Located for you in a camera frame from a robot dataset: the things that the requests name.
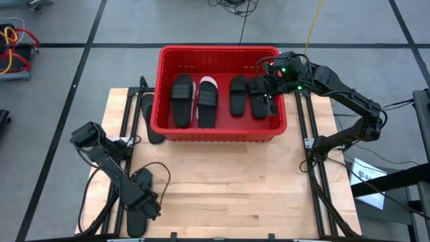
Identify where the white printed paper sheet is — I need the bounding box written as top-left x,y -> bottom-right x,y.
349,157 -> 389,210

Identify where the yellow cable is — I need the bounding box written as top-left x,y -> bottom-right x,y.
303,0 -> 324,65

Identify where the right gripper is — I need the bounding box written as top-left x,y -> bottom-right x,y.
263,77 -> 290,116

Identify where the red plastic bin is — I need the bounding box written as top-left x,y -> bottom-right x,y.
150,45 -> 288,143

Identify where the black flip-flop sandal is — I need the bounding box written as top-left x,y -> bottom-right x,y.
126,167 -> 155,239
140,93 -> 166,145

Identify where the black rubber slide sandal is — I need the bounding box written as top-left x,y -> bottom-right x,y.
247,77 -> 269,120
170,74 -> 195,129
196,80 -> 219,129
229,75 -> 249,118

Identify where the straight black cable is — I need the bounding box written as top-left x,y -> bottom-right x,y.
237,0 -> 252,46

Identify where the black equipment base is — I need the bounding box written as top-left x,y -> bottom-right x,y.
0,109 -> 11,135

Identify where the black cable bundle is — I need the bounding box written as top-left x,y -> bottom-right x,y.
207,0 -> 259,17

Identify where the grey upright panel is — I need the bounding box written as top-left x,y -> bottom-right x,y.
412,87 -> 430,162

